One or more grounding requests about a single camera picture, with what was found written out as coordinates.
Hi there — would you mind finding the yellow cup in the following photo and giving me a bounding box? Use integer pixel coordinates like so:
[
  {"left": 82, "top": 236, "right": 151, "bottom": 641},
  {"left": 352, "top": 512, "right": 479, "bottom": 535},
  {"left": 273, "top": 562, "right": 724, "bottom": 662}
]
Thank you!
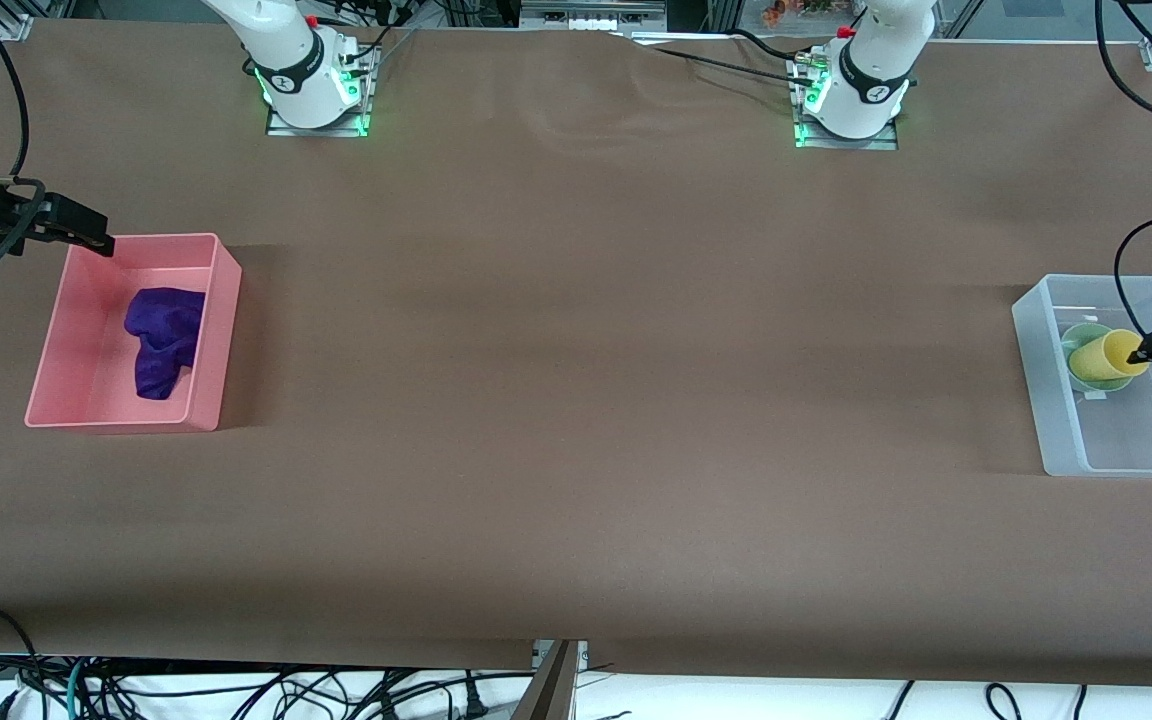
[{"left": 1068, "top": 328, "right": 1152, "bottom": 392}]

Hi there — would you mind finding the purple cloth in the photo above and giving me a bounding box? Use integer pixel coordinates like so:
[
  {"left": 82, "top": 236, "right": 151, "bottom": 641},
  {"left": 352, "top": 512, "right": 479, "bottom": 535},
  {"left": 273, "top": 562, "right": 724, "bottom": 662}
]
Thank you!
[{"left": 124, "top": 287, "right": 207, "bottom": 401}]

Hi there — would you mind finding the translucent plastic bin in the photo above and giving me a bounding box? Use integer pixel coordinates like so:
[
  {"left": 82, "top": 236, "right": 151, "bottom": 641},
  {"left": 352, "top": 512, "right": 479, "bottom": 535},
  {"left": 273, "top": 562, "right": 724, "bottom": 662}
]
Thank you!
[{"left": 1012, "top": 275, "right": 1152, "bottom": 478}]

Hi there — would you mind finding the pink plastic bin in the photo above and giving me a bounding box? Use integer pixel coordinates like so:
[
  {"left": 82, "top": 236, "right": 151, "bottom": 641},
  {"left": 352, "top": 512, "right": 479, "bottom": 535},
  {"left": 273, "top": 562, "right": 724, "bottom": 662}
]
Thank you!
[{"left": 24, "top": 233, "right": 244, "bottom": 433}]

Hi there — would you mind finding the brown table cover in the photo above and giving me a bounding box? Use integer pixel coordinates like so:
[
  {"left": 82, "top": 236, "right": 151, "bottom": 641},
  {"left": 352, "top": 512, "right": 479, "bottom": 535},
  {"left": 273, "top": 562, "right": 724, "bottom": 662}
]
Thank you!
[{"left": 0, "top": 18, "right": 1152, "bottom": 689}]

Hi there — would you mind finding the silver background device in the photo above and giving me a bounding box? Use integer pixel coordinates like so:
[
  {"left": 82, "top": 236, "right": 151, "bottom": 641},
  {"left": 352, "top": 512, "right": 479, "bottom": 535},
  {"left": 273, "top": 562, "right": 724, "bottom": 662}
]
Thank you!
[{"left": 519, "top": 0, "right": 669, "bottom": 32}]

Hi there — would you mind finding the black base cable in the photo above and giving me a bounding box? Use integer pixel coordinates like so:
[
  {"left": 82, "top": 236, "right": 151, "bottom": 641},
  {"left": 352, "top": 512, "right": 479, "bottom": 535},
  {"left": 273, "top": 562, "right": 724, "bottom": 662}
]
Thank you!
[{"left": 336, "top": 0, "right": 423, "bottom": 83}]

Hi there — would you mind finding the short black table cable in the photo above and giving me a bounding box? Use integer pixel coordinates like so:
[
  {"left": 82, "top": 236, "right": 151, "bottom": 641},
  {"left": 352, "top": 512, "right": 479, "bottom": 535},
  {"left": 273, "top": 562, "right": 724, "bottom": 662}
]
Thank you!
[{"left": 731, "top": 28, "right": 817, "bottom": 63}]

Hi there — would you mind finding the long black table cable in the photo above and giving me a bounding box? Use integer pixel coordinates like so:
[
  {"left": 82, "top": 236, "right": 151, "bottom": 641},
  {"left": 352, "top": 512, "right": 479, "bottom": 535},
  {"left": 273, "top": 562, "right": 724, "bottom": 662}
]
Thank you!
[{"left": 626, "top": 32, "right": 819, "bottom": 89}]

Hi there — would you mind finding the metal frame post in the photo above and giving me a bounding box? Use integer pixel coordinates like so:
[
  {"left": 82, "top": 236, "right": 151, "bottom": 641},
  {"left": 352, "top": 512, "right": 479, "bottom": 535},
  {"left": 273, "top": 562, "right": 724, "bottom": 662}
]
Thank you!
[{"left": 514, "top": 640, "right": 583, "bottom": 720}]

